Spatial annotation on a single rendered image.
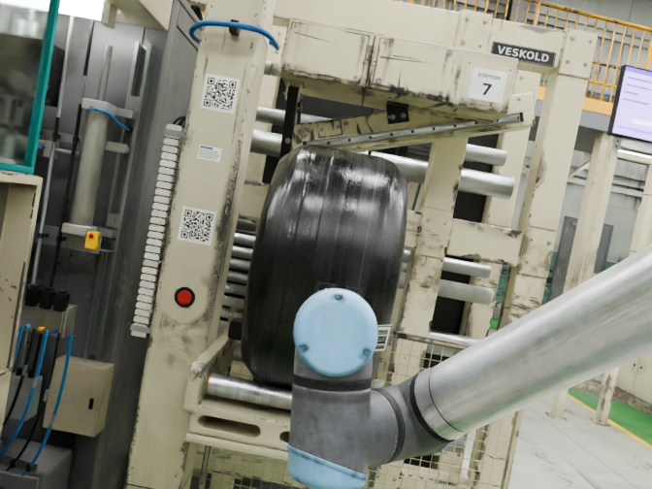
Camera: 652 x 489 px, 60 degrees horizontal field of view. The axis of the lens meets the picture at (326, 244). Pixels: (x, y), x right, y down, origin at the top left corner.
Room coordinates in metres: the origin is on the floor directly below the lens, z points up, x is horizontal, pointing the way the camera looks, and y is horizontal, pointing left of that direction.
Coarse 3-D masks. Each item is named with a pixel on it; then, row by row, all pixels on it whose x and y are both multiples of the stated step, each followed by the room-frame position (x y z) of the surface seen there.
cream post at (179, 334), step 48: (240, 0) 1.24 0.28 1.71; (240, 48) 1.24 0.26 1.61; (192, 96) 1.24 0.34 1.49; (240, 96) 1.24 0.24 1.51; (192, 144) 1.24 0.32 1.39; (240, 144) 1.24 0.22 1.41; (192, 192) 1.24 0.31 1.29; (240, 192) 1.33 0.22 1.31; (192, 288) 1.24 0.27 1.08; (192, 336) 1.24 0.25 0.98; (144, 384) 1.24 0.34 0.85; (144, 432) 1.24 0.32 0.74; (144, 480) 1.24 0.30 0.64
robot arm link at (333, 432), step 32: (320, 384) 0.60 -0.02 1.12; (352, 384) 0.61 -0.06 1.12; (320, 416) 0.60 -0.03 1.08; (352, 416) 0.60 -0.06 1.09; (384, 416) 0.64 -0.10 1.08; (288, 448) 0.62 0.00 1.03; (320, 448) 0.59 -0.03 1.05; (352, 448) 0.60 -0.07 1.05; (384, 448) 0.64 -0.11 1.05; (320, 480) 0.59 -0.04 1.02; (352, 480) 0.60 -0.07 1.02
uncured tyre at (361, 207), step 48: (288, 192) 1.10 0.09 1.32; (336, 192) 1.10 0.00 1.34; (384, 192) 1.12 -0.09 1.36; (288, 240) 1.05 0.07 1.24; (336, 240) 1.05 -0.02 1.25; (384, 240) 1.07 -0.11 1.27; (288, 288) 1.04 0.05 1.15; (384, 288) 1.06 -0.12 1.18; (288, 336) 1.06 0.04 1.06; (288, 384) 1.17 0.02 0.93
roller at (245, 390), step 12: (216, 384) 1.16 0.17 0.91; (228, 384) 1.16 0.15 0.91; (240, 384) 1.17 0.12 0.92; (252, 384) 1.17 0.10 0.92; (264, 384) 1.18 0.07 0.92; (228, 396) 1.17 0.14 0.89; (240, 396) 1.16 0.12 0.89; (252, 396) 1.16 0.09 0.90; (264, 396) 1.16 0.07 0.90; (276, 396) 1.16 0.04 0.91; (288, 396) 1.16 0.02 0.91; (288, 408) 1.17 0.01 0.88
